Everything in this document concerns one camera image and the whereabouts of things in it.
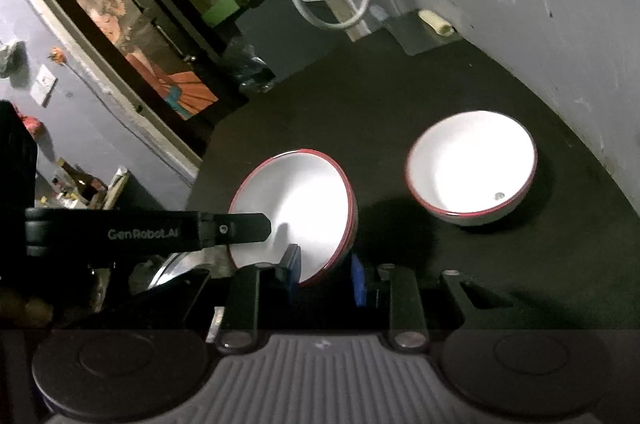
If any steel plate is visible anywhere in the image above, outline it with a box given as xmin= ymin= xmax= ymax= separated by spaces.
xmin=146 ymin=248 xmax=236 ymax=344

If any white bowl red rim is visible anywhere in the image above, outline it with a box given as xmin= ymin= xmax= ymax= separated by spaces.
xmin=229 ymin=149 xmax=358 ymax=285
xmin=405 ymin=110 xmax=538 ymax=227

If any dark glass bottle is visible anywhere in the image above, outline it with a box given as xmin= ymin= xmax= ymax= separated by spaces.
xmin=55 ymin=158 xmax=107 ymax=208

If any green box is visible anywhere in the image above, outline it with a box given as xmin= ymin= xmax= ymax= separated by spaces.
xmin=202 ymin=0 xmax=240 ymax=26

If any framed orange painting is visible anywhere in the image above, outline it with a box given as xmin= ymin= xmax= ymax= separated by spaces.
xmin=76 ymin=0 xmax=217 ymax=120

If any grey flat sheet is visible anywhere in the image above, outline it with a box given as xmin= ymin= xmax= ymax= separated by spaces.
xmin=383 ymin=10 xmax=462 ymax=56

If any cream rolled tube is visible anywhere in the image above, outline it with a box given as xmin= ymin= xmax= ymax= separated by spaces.
xmin=418 ymin=9 xmax=456 ymax=37

